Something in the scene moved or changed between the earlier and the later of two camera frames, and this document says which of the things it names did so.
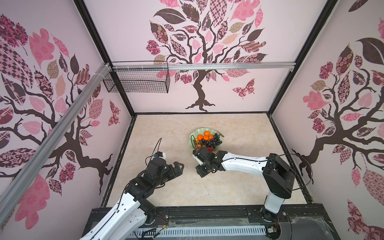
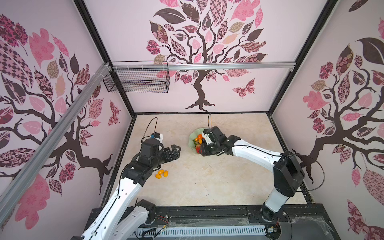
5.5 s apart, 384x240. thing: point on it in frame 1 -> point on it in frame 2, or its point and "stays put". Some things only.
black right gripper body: x=203 y=169 -> x=209 y=149
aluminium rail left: x=11 y=196 stays put
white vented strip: x=200 y=230 stays put
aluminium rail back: x=199 y=66 stays put
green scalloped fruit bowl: x=195 y=134 stays put
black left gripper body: x=169 y=173 -> x=166 y=156
